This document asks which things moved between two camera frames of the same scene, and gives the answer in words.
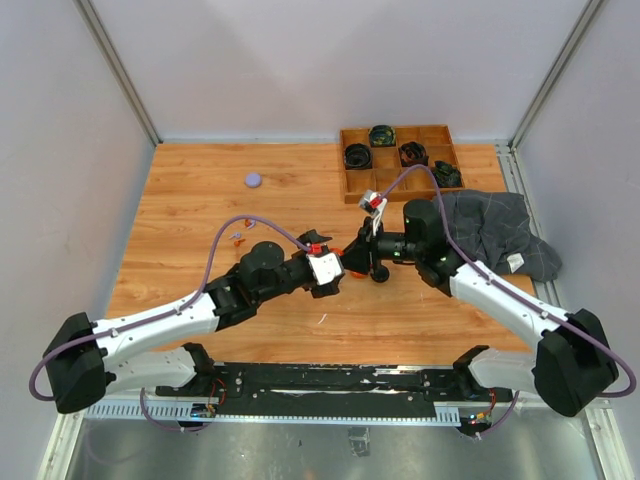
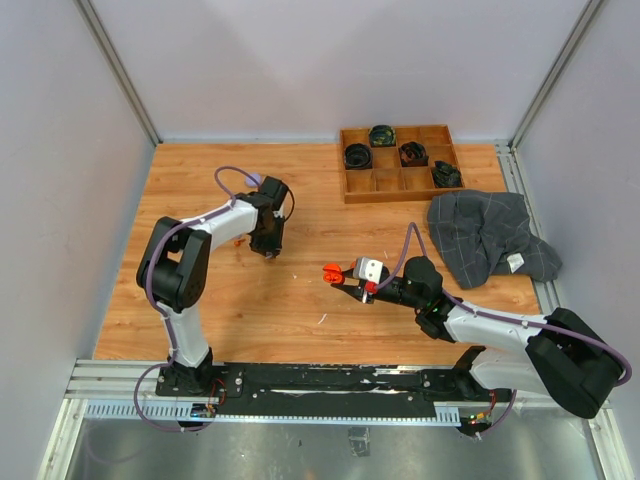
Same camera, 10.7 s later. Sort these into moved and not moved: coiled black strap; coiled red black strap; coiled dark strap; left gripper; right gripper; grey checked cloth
Moved: right gripper; left gripper
Not moved: coiled black strap; coiled dark strap; coiled red black strap; grey checked cloth
